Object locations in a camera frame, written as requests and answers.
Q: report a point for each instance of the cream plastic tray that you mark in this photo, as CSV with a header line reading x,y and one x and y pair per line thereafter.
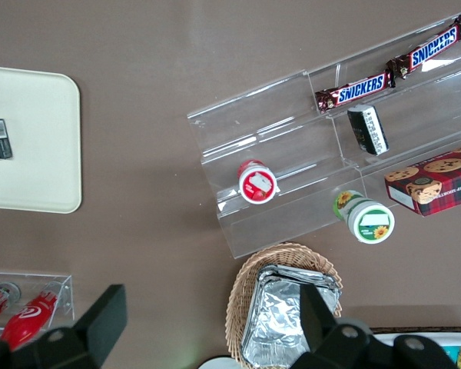
x,y
38,134

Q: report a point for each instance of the clear acrylic step shelf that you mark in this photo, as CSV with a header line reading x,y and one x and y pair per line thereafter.
x,y
292,146

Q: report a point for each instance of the black and white small box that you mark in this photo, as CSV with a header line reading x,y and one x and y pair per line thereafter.
x,y
369,130

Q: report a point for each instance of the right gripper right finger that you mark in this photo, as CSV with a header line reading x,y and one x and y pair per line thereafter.
x,y
338,346

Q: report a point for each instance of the white rectangular snack tray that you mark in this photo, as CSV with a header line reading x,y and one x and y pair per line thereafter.
x,y
426,338

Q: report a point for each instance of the red tartan cookie box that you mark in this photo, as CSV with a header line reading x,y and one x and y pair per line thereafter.
x,y
438,180

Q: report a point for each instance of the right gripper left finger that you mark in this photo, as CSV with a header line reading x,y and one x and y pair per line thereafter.
x,y
80,346

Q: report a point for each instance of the Snickers chocolate bar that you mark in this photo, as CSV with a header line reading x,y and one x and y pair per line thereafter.
x,y
359,90
432,50

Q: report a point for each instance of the clear acrylic bottle rack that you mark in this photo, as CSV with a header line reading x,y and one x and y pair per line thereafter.
x,y
67,292

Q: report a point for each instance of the teal snack packet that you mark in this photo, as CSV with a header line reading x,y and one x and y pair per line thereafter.
x,y
450,351

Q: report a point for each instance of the green sunflower yogurt cup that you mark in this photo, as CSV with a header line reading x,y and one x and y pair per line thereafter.
x,y
369,221

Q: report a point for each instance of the red strawberry yogurt cup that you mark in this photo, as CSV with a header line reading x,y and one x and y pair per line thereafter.
x,y
257,184

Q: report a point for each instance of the light oval wicker basket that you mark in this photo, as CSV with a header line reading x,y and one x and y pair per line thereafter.
x,y
246,276

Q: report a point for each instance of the stacked aluminium foil trays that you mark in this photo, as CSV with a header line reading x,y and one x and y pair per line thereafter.
x,y
276,315

